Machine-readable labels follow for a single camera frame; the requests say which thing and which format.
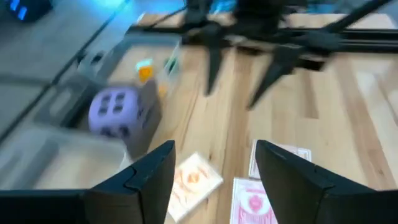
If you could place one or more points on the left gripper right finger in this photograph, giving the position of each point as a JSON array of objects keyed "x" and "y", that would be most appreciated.
[{"x": 298, "y": 199}]

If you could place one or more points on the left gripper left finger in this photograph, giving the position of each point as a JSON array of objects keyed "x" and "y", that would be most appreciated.
[{"x": 133, "y": 199}]

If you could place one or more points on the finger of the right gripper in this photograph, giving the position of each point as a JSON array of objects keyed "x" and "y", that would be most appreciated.
[
  {"x": 214, "y": 68},
  {"x": 276, "y": 71}
]

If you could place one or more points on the white playing card box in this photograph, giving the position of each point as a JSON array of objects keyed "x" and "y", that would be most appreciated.
[{"x": 303, "y": 154}]

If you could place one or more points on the red playing card box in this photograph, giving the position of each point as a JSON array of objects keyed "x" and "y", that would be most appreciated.
[{"x": 248, "y": 202}]

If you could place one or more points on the brown toy block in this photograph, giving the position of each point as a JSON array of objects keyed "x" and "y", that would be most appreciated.
[{"x": 146, "y": 74}]

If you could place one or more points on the mint toy block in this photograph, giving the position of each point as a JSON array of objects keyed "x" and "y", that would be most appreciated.
[{"x": 144, "y": 63}]

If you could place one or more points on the purple foam die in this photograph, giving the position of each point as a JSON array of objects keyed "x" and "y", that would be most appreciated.
[{"x": 94, "y": 119}]

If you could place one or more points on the orange playing card box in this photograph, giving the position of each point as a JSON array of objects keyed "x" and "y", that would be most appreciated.
[{"x": 192, "y": 183}]

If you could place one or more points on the grey plastic bin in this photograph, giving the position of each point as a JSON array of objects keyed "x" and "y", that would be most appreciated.
[{"x": 149, "y": 124}]

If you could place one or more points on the clear plastic bin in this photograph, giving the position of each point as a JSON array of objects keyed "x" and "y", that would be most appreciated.
[
  {"x": 62, "y": 168},
  {"x": 124, "y": 62}
]

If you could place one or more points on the black device blue lights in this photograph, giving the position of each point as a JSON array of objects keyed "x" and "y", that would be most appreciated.
[{"x": 31, "y": 11}]

